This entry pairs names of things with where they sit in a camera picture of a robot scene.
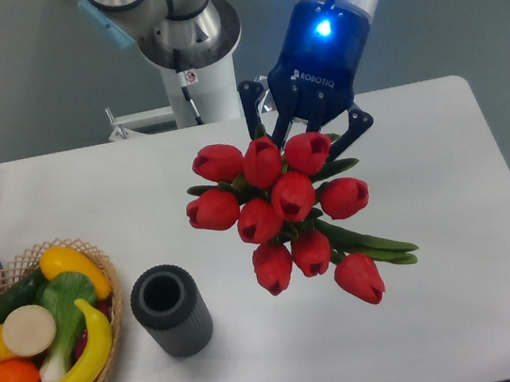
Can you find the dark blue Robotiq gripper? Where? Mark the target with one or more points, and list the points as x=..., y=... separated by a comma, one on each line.
x=314, y=75

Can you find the red tulip bouquet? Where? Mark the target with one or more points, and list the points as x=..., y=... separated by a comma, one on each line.
x=286, y=201

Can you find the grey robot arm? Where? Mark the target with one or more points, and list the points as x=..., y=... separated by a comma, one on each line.
x=191, y=42

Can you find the dark grey ribbed vase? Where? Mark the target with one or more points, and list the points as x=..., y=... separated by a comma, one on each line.
x=166, y=301

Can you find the white metal table clamp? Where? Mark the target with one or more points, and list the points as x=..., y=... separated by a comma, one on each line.
x=151, y=122

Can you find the yellow lemon toy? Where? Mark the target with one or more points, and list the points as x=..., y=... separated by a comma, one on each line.
x=57, y=260

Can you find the green bok choy toy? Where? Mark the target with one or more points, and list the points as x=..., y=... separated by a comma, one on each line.
x=58, y=297

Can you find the woven wicker basket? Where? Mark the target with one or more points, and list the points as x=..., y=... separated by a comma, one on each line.
x=26, y=263

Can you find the yellow plastic banana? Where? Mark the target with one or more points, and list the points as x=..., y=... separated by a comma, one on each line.
x=99, y=344

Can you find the green cucumber toy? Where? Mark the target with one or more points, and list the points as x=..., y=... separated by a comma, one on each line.
x=22, y=293

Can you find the round beige radish slice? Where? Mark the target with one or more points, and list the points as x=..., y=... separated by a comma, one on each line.
x=29, y=330

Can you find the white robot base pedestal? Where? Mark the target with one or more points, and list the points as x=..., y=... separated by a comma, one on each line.
x=208, y=94

